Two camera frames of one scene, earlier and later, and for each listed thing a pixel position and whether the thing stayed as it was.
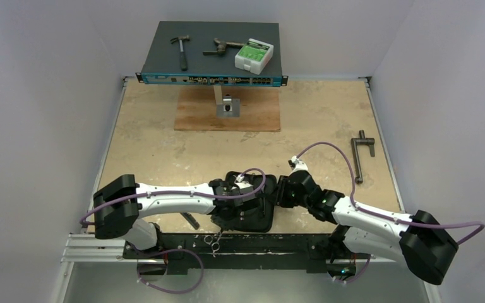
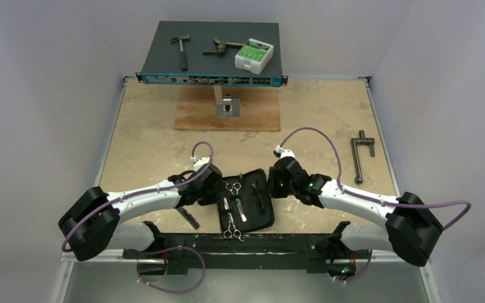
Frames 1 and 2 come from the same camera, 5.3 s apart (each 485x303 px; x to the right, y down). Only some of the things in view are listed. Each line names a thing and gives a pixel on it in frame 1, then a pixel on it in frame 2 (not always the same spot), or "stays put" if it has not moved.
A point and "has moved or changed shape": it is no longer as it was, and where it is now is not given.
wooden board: [259, 111] stays put
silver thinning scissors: [215, 245] has moved or changed shape
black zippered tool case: [258, 218] stays put
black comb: [195, 224] stays put
